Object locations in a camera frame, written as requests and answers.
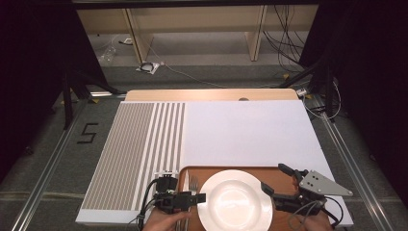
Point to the striped placemat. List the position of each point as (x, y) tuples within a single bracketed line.
[(128, 154)]

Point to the metal floor rail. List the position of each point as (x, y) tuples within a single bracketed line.
[(358, 179), (48, 166)]

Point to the wooden tray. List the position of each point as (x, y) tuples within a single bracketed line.
[(284, 184)]

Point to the person's right hand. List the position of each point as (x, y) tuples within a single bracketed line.
[(317, 223)]

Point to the white plate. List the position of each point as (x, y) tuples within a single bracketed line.
[(234, 202)]

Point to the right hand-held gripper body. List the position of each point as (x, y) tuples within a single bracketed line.
[(319, 184)]

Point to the person's left hand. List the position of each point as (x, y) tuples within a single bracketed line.
[(160, 223)]

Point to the black metal stand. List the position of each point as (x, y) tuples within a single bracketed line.
[(328, 93), (67, 102)]

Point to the light wooden shelf unit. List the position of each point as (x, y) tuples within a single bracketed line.
[(198, 20)]

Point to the white board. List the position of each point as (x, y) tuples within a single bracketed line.
[(247, 131)]

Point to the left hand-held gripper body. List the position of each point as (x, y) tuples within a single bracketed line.
[(173, 202)]

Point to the black curtain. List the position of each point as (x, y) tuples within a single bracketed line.
[(32, 64), (375, 64)]

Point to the white plug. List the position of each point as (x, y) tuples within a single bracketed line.
[(301, 92)]

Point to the clear plastic bag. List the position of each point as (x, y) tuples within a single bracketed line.
[(107, 56)]

